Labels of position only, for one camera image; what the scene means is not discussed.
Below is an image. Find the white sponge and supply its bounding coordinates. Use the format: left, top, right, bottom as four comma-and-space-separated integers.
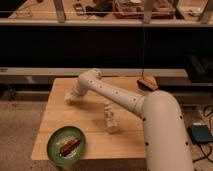
64, 92, 80, 103

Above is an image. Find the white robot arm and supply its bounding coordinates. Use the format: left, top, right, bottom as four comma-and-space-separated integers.
69, 68, 194, 171

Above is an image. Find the white plastic bottle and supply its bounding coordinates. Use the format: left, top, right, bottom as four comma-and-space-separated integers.
104, 103, 118, 134

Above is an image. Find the wooden table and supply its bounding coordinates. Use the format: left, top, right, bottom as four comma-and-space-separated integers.
31, 78, 145, 160

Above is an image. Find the brown sausage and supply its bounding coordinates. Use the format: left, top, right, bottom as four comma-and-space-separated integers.
59, 138, 81, 157

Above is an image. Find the green plate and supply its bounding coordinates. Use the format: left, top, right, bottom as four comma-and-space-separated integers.
47, 126, 86, 168

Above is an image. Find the black device on shelf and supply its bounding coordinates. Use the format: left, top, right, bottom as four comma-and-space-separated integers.
73, 3, 85, 15

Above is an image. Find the red tray on shelf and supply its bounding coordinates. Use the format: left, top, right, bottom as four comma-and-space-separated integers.
113, 0, 175, 19

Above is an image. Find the black foot pedal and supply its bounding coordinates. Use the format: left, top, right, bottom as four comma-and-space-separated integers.
187, 125, 213, 144

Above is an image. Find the black hanging cable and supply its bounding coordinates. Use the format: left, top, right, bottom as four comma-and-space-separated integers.
141, 21, 147, 78

